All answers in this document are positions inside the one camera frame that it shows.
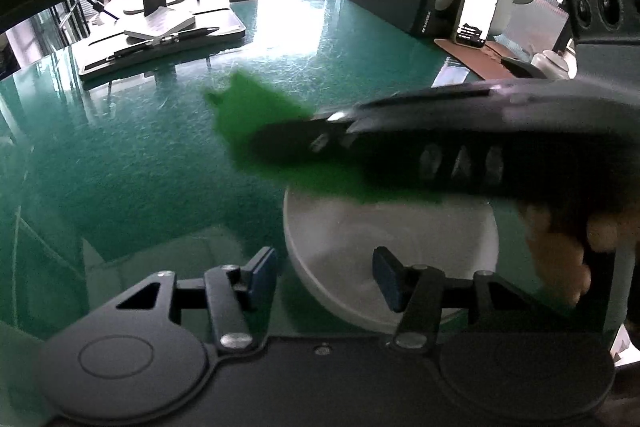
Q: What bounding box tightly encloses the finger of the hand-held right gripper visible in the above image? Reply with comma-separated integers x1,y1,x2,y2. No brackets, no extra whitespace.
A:
249,109,362,172

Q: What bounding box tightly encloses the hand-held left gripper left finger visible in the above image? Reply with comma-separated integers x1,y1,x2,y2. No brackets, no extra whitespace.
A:
115,246,279,354

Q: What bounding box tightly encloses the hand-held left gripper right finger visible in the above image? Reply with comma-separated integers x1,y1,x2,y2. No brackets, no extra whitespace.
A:
371,245,577,354

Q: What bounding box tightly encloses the white bowl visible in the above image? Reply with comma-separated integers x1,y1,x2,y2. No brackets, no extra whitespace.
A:
281,184,502,334

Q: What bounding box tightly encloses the green cleaning cloth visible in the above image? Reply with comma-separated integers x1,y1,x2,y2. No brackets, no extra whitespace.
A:
201,71,443,208

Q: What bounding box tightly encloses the person's right hand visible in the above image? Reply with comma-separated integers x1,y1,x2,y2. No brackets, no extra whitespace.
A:
522,201,618,309

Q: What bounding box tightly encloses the brown mat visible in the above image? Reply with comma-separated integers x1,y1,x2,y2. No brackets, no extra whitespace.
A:
434,37,532,81

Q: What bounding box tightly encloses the small white teapot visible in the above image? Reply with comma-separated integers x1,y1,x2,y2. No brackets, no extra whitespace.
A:
530,48,577,80

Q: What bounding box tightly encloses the smartphone with lit screen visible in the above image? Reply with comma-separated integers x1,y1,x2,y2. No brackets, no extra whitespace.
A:
454,0,504,48

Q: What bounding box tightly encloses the black monitor base tray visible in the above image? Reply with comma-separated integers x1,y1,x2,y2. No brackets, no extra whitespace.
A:
76,6,248,82

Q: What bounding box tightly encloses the white notebook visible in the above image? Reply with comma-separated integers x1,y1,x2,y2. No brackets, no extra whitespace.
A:
123,6,198,42

